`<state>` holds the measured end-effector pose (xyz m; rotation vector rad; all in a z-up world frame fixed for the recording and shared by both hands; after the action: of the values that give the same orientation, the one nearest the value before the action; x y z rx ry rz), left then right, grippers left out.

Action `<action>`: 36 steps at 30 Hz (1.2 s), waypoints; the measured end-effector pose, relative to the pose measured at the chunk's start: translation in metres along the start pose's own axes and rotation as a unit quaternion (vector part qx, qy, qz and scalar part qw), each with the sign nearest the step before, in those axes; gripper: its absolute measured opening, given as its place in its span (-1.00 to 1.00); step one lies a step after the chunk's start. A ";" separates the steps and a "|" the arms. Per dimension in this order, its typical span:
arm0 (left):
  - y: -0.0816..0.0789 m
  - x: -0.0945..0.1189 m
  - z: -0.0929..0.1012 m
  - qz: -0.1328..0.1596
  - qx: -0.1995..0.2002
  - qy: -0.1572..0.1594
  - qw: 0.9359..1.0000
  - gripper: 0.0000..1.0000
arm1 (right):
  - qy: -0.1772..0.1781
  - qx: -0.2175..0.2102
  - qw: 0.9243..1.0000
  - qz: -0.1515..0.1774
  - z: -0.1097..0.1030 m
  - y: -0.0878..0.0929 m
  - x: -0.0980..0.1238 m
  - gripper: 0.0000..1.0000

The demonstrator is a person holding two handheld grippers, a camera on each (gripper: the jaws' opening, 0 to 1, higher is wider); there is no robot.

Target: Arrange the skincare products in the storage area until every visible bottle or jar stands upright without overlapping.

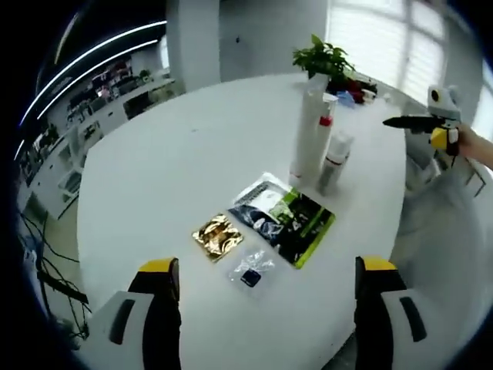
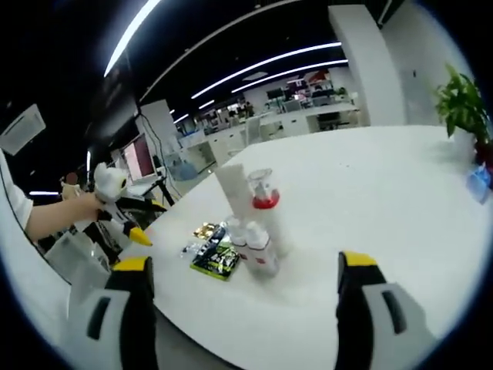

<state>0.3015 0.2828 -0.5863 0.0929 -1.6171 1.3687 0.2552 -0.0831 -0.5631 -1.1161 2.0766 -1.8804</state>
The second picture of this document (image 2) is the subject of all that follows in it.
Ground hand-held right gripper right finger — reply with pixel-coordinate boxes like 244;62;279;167
334;251;439;370

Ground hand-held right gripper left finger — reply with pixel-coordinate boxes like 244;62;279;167
63;254;159;370

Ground gold skincare sachet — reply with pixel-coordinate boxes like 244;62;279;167
192;221;217;237

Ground green black skincare pouch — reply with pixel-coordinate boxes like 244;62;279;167
189;226;240;281

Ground cream skincare tube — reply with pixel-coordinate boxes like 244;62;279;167
214;163;253;227

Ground tall white pump bottle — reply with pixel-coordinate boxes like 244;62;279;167
247;168;293;258

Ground white computer desk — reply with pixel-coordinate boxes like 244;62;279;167
126;178;163;194

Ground black tripod stand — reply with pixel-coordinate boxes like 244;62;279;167
152;177;175;209

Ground pink screen monitor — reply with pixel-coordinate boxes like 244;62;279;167
122;134;157;182

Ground blue water jug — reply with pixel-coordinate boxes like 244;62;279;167
169;161;194;180

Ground black hanging ceiling panel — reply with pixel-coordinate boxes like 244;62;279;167
102;57;140;129

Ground person in white shirt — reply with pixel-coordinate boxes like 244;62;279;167
0;148;35;234

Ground ceiling air conditioner unit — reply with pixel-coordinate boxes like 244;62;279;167
0;103;47;156

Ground blue plastic packet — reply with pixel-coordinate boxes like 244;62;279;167
465;163;491;204

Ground row of white office desks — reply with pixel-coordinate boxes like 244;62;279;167
173;100;362;156

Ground potted green plant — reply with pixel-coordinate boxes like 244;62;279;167
434;63;493;156

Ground hanging black cables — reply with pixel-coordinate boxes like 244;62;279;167
140;113;170;182

